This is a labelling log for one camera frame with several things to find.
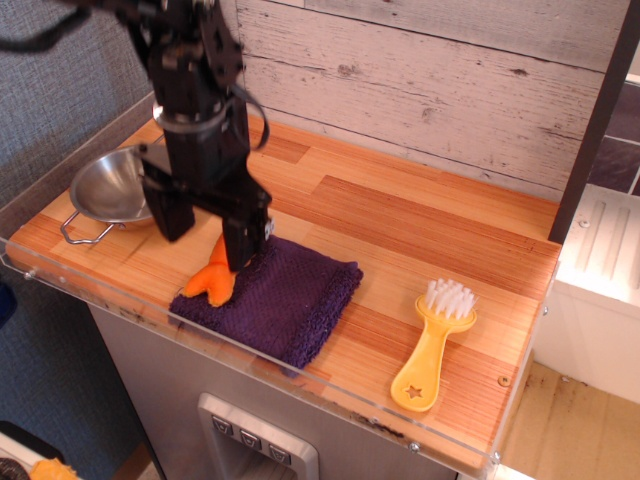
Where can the orange plush fish toy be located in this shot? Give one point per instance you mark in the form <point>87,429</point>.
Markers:
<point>215,280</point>

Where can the white toy sink unit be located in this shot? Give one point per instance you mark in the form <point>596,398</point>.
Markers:
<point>590,326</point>

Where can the clear acrylic guard rail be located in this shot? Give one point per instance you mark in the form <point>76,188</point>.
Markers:
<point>341,401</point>

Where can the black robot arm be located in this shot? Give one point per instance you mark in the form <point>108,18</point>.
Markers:
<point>193,63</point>

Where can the orange object at corner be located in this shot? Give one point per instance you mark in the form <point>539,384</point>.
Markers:
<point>52,469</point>

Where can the yellow toy brush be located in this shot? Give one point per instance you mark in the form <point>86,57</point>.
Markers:
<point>447,307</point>

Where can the dark right post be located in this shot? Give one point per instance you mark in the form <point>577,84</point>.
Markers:
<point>603,110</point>

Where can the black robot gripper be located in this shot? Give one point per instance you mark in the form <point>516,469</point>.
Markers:
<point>204,164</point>

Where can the silver toy fridge cabinet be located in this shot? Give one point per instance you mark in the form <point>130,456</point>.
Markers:
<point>236,416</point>

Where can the steel bowl with handles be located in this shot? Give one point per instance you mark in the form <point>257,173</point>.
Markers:
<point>109,190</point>

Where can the purple folded cloth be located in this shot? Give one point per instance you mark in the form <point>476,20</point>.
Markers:
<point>285,304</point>

